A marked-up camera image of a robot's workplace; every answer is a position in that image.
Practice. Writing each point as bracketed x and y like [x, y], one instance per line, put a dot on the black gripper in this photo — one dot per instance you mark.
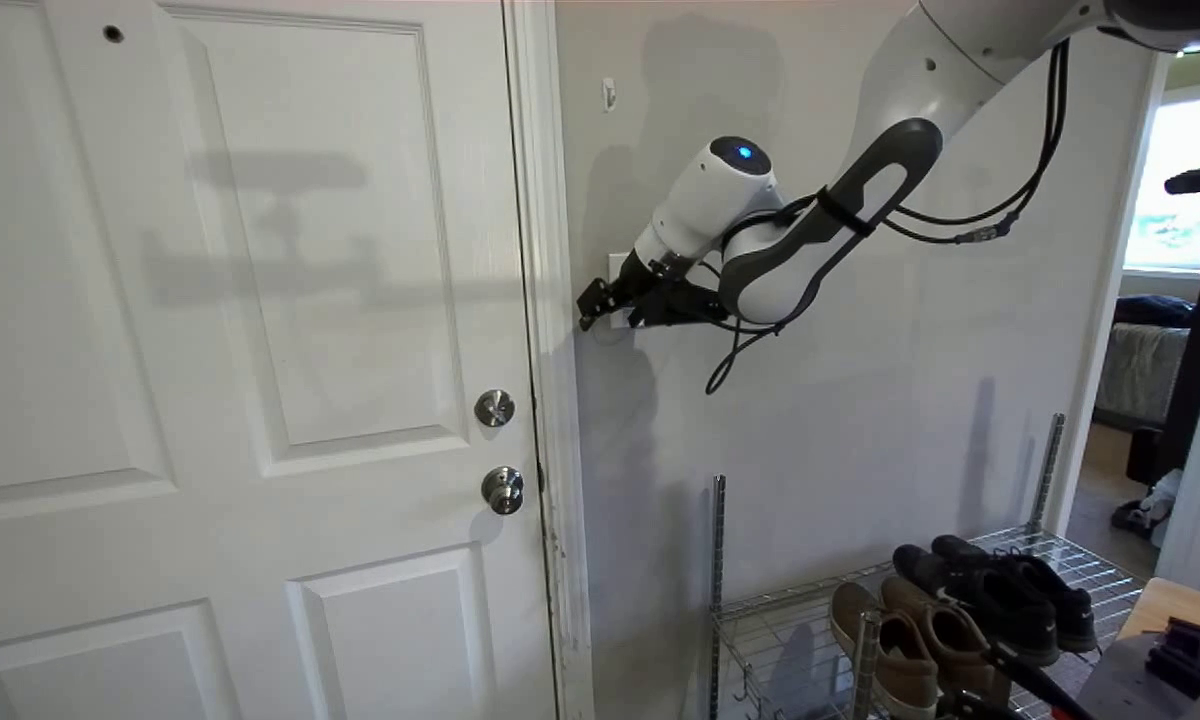
[649, 277]

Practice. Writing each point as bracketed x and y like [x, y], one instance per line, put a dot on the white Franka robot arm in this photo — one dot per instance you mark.
[933, 67]

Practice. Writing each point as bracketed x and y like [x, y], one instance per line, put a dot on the silver deadbolt thumb turn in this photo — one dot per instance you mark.
[494, 411]

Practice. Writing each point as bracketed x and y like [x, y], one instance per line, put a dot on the silver round door knob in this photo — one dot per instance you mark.
[500, 491]

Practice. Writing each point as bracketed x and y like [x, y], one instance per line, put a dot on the white panel door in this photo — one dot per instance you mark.
[224, 400]

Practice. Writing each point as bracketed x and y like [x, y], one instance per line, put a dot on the brown suede shoe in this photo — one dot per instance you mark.
[963, 641]
[885, 654]

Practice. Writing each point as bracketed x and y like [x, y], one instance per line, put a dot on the black shoe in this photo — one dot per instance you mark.
[1060, 592]
[1005, 605]

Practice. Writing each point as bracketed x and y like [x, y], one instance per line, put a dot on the bed with dark bedding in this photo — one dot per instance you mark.
[1141, 360]

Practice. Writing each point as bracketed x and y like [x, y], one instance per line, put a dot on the black tripod leg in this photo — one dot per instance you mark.
[1032, 675]

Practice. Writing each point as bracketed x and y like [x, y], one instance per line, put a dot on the bright window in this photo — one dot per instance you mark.
[1180, 202]

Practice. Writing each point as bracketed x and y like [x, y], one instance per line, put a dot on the small dark door peephole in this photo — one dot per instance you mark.
[115, 33]

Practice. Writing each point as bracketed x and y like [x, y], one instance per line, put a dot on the white door frame trim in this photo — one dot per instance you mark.
[556, 441]

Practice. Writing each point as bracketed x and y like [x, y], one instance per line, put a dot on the small white wall hook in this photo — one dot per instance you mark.
[611, 94]

